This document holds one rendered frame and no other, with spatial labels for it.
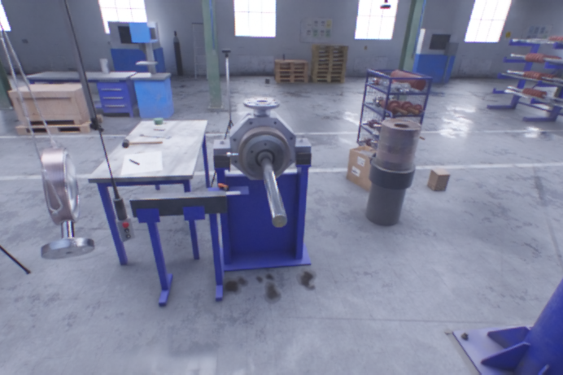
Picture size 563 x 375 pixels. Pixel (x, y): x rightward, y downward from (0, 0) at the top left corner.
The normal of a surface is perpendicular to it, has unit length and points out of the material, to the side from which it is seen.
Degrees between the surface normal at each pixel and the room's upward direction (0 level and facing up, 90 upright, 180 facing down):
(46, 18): 90
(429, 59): 90
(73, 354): 0
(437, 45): 90
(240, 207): 90
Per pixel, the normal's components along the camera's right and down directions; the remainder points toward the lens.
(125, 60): 0.11, 0.47
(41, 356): 0.03, -0.88
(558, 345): -0.90, 0.18
